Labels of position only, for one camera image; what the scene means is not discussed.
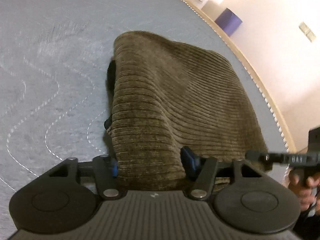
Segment brown corduroy pants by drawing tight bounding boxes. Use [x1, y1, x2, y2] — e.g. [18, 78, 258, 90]
[110, 31, 267, 191]

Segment person right hand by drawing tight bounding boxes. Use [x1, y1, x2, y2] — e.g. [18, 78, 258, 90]
[288, 171, 319, 216]

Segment purple box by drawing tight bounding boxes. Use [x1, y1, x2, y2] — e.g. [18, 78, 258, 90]
[215, 8, 242, 37]

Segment wall light switch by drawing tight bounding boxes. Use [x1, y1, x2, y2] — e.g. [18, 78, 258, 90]
[299, 22, 316, 42]

